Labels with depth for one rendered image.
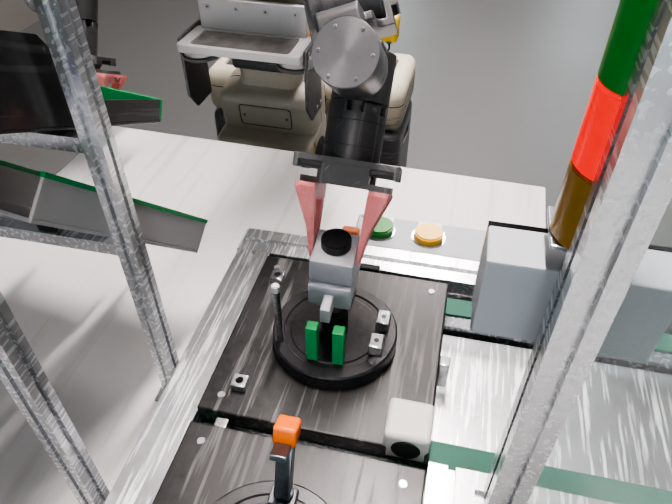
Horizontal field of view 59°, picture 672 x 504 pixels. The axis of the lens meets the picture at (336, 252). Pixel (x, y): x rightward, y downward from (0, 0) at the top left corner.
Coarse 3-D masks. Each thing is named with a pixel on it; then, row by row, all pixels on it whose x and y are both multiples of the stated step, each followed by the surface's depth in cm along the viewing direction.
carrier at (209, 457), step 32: (192, 448) 57; (224, 448) 57; (256, 448) 57; (320, 448) 57; (192, 480) 55; (224, 480) 55; (256, 480) 55; (320, 480) 55; (352, 480) 55; (384, 480) 55; (416, 480) 55
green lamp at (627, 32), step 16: (624, 0) 27; (640, 0) 26; (656, 0) 26; (624, 16) 27; (640, 16) 26; (624, 32) 27; (640, 32) 27; (608, 48) 29; (624, 48) 28; (608, 64) 29; (624, 64) 28; (608, 80) 29; (624, 80) 28
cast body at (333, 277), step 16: (320, 240) 58; (336, 240) 57; (352, 240) 59; (320, 256) 57; (336, 256) 57; (352, 256) 57; (320, 272) 58; (336, 272) 57; (352, 272) 57; (320, 288) 58; (336, 288) 58; (352, 288) 59; (320, 304) 60; (336, 304) 60; (320, 320) 59
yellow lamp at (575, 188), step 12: (564, 180) 34; (576, 180) 33; (588, 180) 32; (564, 192) 34; (576, 192) 33; (588, 192) 32; (564, 204) 34; (576, 204) 33; (552, 216) 37; (564, 216) 35; (576, 216) 34; (552, 228) 36; (564, 228) 35; (564, 240) 35
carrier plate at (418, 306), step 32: (256, 288) 74; (288, 288) 74; (384, 288) 74; (416, 288) 74; (256, 320) 70; (416, 320) 70; (224, 352) 66; (256, 352) 66; (416, 352) 66; (224, 384) 63; (256, 384) 63; (288, 384) 63; (384, 384) 63; (416, 384) 63; (224, 416) 61; (256, 416) 60; (320, 416) 60; (352, 416) 60; (384, 416) 60; (352, 448) 59; (384, 448) 58
